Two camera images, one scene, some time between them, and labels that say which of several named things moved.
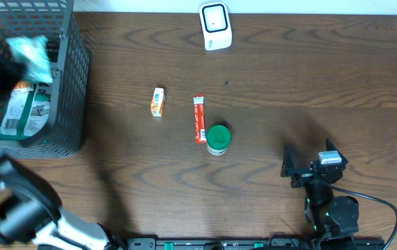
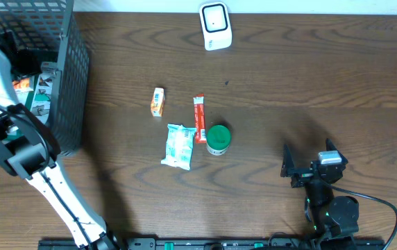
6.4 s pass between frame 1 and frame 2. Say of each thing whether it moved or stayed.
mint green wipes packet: moved
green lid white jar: stayed
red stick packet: stayed
